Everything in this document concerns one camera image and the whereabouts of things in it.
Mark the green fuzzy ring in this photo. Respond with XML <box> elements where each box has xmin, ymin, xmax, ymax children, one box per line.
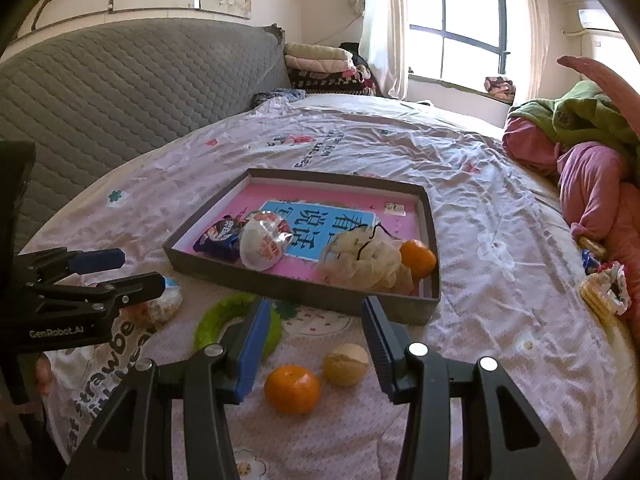
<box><xmin>194</xmin><ymin>292</ymin><xmax>283</xmax><ymax>361</ymax></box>

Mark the grey shallow cardboard box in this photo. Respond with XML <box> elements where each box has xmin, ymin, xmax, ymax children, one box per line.
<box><xmin>162</xmin><ymin>168</ymin><xmax>442</xmax><ymax>327</ymax></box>

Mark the dark blue knitted cloth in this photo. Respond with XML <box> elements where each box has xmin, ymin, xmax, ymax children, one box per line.
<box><xmin>252</xmin><ymin>89</ymin><xmax>307</xmax><ymax>108</ymax></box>

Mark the white air conditioner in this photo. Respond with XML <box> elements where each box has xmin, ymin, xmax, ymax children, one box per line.
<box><xmin>577</xmin><ymin>7</ymin><xmax>626</xmax><ymax>33</ymax></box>

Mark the long pink pillow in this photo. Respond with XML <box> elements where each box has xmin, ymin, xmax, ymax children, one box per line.
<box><xmin>556</xmin><ymin>55</ymin><xmax>640</xmax><ymax>141</ymax></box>

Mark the blue white snack cup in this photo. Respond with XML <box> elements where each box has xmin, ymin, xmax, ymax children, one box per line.
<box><xmin>239</xmin><ymin>211</ymin><xmax>293</xmax><ymax>272</ymax></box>

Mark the pale yellow round fruit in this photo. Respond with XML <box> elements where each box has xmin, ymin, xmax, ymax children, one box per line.
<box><xmin>322</xmin><ymin>343</ymin><xmax>370</xmax><ymax>387</ymax></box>

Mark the pink quilt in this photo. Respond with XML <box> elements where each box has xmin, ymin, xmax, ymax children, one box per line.
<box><xmin>502</xmin><ymin>116</ymin><xmax>640</xmax><ymax>311</ymax></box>

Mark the blue cookie packet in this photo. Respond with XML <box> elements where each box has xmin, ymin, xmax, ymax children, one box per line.
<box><xmin>193</xmin><ymin>215</ymin><xmax>251</xmax><ymax>263</ymax></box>

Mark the clear bag of orange snacks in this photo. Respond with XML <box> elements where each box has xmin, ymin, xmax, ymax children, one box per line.
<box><xmin>120</xmin><ymin>277</ymin><xmax>183</xmax><ymax>328</ymax></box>

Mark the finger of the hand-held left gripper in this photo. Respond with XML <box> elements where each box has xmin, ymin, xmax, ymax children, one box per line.
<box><xmin>15</xmin><ymin>247</ymin><xmax>126</xmax><ymax>286</ymax></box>
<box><xmin>30</xmin><ymin>272</ymin><xmax>166</xmax><ymax>321</ymax></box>

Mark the dark patterned folded blanket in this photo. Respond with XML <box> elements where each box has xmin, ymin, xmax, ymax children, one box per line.
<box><xmin>290</xmin><ymin>67</ymin><xmax>376</xmax><ymax>96</ymax></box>

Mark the orange tangerine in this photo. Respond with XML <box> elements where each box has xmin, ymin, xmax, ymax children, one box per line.
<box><xmin>400</xmin><ymin>240</ymin><xmax>437</xmax><ymax>281</ymax></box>
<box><xmin>264</xmin><ymin>365</ymin><xmax>321</xmax><ymax>415</ymax></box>

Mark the white sheer curtain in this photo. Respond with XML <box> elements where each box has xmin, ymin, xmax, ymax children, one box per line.
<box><xmin>505</xmin><ymin>0</ymin><xmax>551</xmax><ymax>108</ymax></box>
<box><xmin>359</xmin><ymin>0</ymin><xmax>411</xmax><ymax>100</ymax></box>

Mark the cream folded blanket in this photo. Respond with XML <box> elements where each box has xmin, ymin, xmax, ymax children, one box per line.
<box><xmin>285</xmin><ymin>42</ymin><xmax>356</xmax><ymax>61</ymax></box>

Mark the pink patterned cloth bundle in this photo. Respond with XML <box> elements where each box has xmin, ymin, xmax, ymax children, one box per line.
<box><xmin>484</xmin><ymin>76</ymin><xmax>517</xmax><ymax>98</ymax></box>

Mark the green blanket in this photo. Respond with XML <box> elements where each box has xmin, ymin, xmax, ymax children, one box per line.
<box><xmin>507</xmin><ymin>80</ymin><xmax>640</xmax><ymax>156</ymax></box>

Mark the dark framed window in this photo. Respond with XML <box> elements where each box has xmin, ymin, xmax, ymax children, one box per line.
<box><xmin>406</xmin><ymin>0</ymin><xmax>511</xmax><ymax>81</ymax></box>

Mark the grey quilted headboard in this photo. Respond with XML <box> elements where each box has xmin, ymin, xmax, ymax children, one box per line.
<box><xmin>0</xmin><ymin>17</ymin><xmax>293</xmax><ymax>256</ymax></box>

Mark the pink folded blanket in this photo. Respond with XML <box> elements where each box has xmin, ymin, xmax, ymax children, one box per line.
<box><xmin>286</xmin><ymin>56</ymin><xmax>357</xmax><ymax>73</ymax></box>

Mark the pale yellow mesh bath pouf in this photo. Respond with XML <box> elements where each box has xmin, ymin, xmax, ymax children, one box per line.
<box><xmin>317</xmin><ymin>224</ymin><xmax>416</xmax><ymax>295</ymax></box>

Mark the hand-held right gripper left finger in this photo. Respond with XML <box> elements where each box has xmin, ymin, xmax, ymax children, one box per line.
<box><xmin>62</xmin><ymin>297</ymin><xmax>273</xmax><ymax>480</ymax></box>

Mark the white plastic snack bag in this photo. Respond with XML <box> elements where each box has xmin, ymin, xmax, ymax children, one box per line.
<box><xmin>580</xmin><ymin>262</ymin><xmax>632</xmax><ymax>317</ymax></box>

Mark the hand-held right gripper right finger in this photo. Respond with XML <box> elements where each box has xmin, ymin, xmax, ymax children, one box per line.
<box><xmin>361</xmin><ymin>296</ymin><xmax>576</xmax><ymax>480</ymax></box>

